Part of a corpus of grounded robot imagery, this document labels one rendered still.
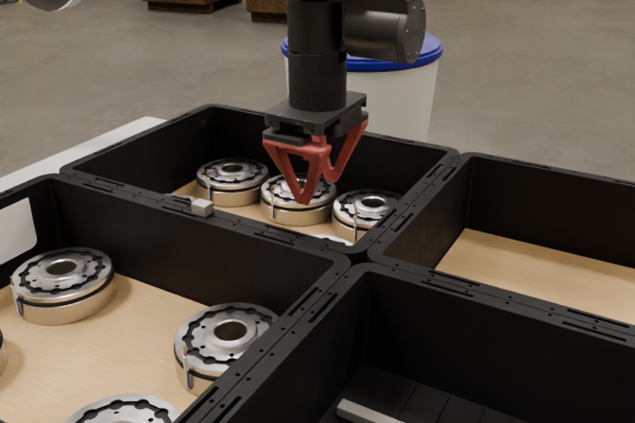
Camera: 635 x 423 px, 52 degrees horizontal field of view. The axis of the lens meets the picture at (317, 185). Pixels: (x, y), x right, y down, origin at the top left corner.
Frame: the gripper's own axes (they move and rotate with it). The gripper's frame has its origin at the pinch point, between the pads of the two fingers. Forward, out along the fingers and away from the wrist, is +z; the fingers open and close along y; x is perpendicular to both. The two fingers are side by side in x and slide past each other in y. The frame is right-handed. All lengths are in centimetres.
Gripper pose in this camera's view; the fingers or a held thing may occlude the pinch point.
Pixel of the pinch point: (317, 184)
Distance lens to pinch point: 69.4
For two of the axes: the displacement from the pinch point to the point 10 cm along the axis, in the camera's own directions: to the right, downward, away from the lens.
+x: -8.7, -2.1, 4.4
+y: 4.8, -3.8, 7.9
